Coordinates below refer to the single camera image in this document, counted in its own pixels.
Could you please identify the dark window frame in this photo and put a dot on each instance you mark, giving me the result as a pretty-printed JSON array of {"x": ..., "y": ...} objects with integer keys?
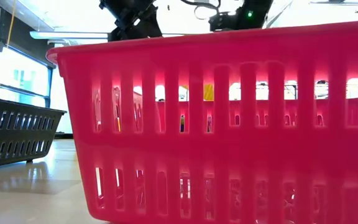
[{"x": 47, "y": 84}]

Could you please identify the black slotted plastic basket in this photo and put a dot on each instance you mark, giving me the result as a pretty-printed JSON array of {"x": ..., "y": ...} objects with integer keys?
[{"x": 11, "y": 104}]

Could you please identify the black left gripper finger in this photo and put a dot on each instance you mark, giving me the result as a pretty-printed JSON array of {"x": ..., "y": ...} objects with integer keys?
[{"x": 138, "y": 31}]

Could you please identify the yellow slotted plastic basket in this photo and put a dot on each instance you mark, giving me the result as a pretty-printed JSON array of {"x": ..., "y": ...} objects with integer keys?
[{"x": 208, "y": 92}]

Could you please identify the red slotted plastic basket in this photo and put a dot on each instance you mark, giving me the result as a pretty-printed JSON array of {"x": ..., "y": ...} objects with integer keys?
[{"x": 228, "y": 149}]

